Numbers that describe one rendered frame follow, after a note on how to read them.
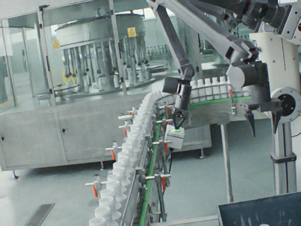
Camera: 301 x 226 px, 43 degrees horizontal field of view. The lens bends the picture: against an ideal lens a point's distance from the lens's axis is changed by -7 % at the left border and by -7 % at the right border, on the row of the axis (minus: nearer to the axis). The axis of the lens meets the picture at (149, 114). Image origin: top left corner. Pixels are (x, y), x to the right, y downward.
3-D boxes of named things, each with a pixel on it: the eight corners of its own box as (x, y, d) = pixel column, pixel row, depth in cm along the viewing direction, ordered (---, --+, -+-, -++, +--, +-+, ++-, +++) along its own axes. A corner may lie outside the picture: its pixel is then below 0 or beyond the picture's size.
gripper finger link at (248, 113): (273, 136, 109) (270, 104, 107) (249, 140, 109) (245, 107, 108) (267, 132, 115) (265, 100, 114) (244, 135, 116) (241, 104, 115)
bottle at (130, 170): (119, 206, 133) (110, 160, 130) (128, 199, 139) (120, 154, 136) (135, 207, 131) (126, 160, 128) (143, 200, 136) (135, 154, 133)
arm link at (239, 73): (248, 39, 112) (236, 62, 118) (221, 42, 105) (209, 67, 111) (276, 65, 106) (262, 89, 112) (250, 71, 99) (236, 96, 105)
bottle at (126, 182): (119, 223, 120) (109, 174, 117) (117, 216, 126) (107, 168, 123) (138, 219, 121) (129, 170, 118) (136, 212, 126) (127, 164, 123)
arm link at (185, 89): (193, 84, 175) (192, 83, 180) (178, 81, 174) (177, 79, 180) (190, 100, 176) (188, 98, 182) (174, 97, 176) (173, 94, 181)
